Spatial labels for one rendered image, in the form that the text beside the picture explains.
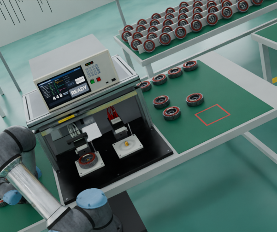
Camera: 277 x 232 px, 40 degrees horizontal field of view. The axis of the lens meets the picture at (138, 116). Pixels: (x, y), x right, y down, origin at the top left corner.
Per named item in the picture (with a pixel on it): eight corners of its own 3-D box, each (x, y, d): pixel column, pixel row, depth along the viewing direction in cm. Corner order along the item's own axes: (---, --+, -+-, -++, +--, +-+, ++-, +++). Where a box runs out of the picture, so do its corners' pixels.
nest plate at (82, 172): (104, 165, 215) (104, 164, 215) (80, 177, 213) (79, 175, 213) (98, 152, 228) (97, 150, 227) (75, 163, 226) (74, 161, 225)
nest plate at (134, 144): (143, 147, 219) (143, 145, 218) (119, 158, 216) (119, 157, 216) (135, 135, 231) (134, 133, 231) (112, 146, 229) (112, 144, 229)
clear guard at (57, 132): (102, 136, 197) (97, 126, 194) (58, 155, 194) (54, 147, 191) (88, 110, 225) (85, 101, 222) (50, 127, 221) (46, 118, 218)
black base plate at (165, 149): (173, 153, 209) (172, 150, 208) (65, 205, 200) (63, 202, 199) (144, 117, 249) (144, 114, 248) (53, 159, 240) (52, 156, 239)
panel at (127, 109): (145, 114, 248) (131, 74, 233) (50, 157, 239) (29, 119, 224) (144, 113, 249) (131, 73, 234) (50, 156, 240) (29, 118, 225)
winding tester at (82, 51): (120, 81, 219) (108, 49, 208) (49, 113, 213) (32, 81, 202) (103, 61, 252) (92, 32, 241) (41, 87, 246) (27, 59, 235)
